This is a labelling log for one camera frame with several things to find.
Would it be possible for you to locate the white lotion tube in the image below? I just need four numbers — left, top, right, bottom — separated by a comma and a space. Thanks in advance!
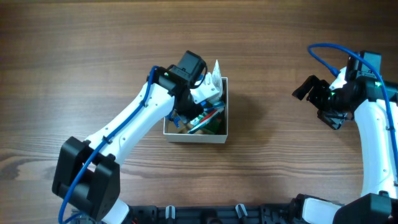
212, 60, 223, 97

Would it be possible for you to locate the blue white toothbrush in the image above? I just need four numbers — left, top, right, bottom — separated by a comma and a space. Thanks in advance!
200, 101, 225, 113

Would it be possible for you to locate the blue disposable razor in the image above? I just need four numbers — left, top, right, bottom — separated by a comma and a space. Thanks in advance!
165, 110, 180, 128

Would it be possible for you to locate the red teal toothpaste tube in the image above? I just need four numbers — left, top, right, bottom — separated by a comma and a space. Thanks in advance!
188, 108, 224, 134

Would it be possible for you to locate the green white soap box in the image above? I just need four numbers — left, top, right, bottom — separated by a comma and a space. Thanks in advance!
194, 113, 222, 134

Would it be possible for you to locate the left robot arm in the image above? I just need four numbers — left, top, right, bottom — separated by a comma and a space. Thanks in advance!
52, 51, 207, 223

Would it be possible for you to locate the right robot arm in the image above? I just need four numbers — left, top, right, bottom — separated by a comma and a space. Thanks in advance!
289, 50, 397, 223

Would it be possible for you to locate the white cardboard box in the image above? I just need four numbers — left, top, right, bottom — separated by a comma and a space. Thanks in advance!
163, 77, 229, 144

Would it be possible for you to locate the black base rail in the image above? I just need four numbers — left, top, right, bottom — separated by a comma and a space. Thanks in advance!
122, 203, 306, 224

